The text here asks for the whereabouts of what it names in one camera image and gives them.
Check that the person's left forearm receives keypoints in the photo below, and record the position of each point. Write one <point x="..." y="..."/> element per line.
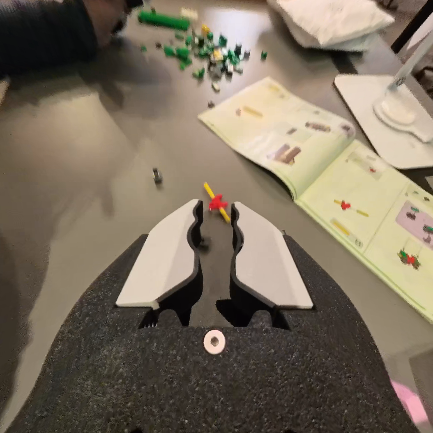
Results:
<point x="40" y="33"/>

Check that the person's left hand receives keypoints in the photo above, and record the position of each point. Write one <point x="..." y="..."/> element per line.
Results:
<point x="106" y="23"/>

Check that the pink brick figure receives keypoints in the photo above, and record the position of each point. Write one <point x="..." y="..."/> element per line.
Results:
<point x="406" y="402"/>

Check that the pale green instruction booklet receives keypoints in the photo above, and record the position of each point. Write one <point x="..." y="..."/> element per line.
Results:
<point x="321" y="162"/>

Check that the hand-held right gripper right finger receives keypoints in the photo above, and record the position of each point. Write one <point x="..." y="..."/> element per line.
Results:
<point x="270" y="267"/>

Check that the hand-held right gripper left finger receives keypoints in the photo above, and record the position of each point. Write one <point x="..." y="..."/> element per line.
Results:
<point x="165" y="264"/>

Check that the small dark grey brick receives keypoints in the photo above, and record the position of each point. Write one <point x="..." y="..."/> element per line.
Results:
<point x="157" y="176"/>

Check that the green studded base plate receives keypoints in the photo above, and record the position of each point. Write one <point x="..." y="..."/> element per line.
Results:
<point x="162" y="19"/>

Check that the pile of small green bricks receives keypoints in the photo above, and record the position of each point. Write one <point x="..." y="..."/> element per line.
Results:
<point x="182" y="52"/>

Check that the white rectangular brick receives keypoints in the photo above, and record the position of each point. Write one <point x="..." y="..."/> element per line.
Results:
<point x="188" y="13"/>

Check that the white crumpled bag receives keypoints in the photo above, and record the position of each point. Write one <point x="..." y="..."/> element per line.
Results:
<point x="331" y="20"/>

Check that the red and yellow brick piece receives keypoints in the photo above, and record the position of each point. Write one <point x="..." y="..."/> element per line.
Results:
<point x="216" y="203"/>

